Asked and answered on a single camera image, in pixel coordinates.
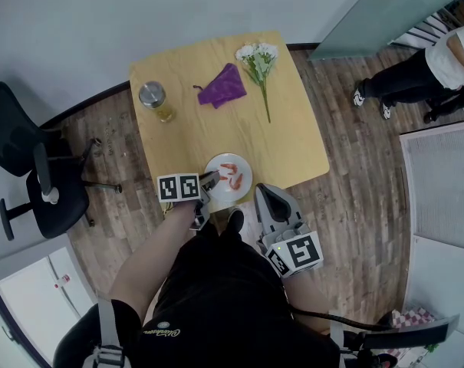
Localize white cabinet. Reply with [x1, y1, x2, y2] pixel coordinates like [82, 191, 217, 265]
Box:
[0, 245, 98, 368]

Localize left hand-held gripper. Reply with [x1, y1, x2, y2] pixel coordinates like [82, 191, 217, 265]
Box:
[156, 169, 221, 232]

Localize black office chair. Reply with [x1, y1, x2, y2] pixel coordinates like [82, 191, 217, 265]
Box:
[0, 81, 123, 242]

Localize black metal railing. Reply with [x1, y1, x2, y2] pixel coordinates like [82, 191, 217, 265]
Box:
[388, 8, 462, 48]

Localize grey harness strap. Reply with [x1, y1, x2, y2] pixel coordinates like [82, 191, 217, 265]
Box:
[89, 299, 129, 368]

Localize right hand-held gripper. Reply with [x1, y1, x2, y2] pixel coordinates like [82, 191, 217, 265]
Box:
[253, 183, 324, 279]

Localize white plate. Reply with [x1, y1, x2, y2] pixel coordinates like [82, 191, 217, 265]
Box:
[203, 153, 253, 202]

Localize person's left forearm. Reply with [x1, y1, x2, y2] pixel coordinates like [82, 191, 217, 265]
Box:
[108, 201, 198, 321]

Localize glass bottle with steel lid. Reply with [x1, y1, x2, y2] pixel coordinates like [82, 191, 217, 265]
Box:
[138, 80, 177, 123]

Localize checkered cloth bag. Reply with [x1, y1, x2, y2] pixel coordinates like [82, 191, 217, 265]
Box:
[390, 307, 438, 331]

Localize person's right forearm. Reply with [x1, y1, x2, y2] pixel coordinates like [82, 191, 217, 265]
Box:
[283, 272, 332, 324]

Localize white perforated partition panel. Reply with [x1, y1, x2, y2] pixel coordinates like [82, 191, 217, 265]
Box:
[400, 120, 464, 252]

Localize person's black clothing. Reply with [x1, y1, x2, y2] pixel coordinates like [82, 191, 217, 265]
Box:
[53, 224, 340, 368]

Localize black mounted phone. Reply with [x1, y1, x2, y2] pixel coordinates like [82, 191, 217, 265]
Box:
[360, 314, 461, 350]

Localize purple cloth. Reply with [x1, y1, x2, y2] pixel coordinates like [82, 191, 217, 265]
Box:
[193, 63, 247, 110]

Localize black cable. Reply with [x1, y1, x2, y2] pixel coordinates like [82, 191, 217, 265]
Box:
[288, 307, 374, 331]

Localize frosted glass door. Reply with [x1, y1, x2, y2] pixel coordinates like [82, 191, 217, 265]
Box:
[307, 0, 464, 61]

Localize white flower bouquet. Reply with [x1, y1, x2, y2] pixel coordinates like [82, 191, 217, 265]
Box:
[235, 43, 281, 124]

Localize person's black shoe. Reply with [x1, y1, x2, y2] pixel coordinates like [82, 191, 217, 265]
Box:
[227, 208, 245, 237]

